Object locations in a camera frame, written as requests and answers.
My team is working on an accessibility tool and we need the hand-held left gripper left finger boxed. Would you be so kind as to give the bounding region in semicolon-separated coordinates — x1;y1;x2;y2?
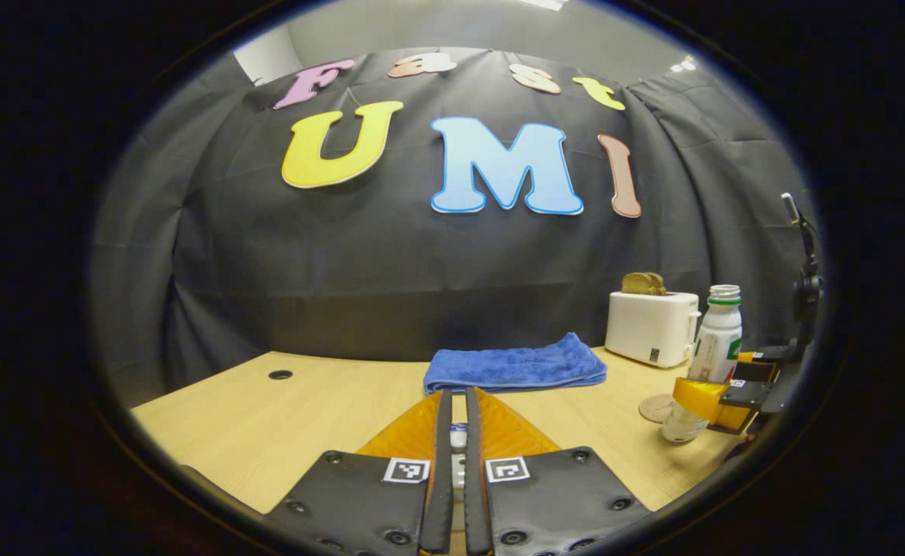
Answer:
266;388;455;556

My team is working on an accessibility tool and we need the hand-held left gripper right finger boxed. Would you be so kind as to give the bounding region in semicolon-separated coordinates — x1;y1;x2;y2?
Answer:
464;386;652;556

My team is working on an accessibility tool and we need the round brown coaster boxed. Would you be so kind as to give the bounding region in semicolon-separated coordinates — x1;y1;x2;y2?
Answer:
639;394;677;424

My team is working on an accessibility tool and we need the white water bottle green label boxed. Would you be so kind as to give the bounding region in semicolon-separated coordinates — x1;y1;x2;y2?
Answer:
661;284;744;443

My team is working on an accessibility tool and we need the white toaster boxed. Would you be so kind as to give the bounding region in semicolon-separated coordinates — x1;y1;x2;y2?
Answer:
605;290;702;368

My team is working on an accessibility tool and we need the blue folded towel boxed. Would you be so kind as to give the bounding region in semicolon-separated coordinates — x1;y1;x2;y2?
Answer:
423;332;608;396

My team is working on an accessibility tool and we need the toasted bread slice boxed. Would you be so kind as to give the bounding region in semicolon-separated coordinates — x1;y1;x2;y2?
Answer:
621;272;667;297

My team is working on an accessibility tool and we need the black backdrop cloth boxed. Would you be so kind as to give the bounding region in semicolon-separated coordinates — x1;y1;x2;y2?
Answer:
88;46;820;387

